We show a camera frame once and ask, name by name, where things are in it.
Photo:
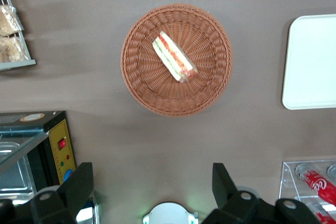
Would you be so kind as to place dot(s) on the black food warmer cabinet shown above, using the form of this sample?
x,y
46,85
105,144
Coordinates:
x,y
59,132

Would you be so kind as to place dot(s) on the clear fried snack bag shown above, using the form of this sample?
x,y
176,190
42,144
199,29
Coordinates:
x,y
9,20
11,49

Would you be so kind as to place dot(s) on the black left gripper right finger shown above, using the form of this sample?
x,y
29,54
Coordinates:
x,y
236,205

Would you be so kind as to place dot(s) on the clear acrylic bottle rack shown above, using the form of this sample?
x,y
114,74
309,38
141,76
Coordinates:
x,y
286,179

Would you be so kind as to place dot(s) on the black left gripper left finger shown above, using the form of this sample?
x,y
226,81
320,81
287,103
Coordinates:
x,y
71,192

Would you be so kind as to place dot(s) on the cream plastic tray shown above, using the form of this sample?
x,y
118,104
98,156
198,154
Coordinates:
x,y
312,64

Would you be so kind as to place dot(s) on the triangle sandwich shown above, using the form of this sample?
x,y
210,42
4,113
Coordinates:
x,y
173,56

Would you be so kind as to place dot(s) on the steel warmer pan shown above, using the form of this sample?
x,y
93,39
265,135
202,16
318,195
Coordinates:
x,y
15,182

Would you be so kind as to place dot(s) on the tray of packaged snacks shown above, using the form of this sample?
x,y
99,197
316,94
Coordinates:
x,y
15,64

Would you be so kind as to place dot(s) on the red cola bottle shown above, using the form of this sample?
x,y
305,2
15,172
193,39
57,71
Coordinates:
x,y
324,217
319,186

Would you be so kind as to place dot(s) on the round brown wicker basket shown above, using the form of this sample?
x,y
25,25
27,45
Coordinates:
x,y
147,90

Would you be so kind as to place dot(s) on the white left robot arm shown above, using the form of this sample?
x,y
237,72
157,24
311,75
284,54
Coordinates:
x,y
170,213

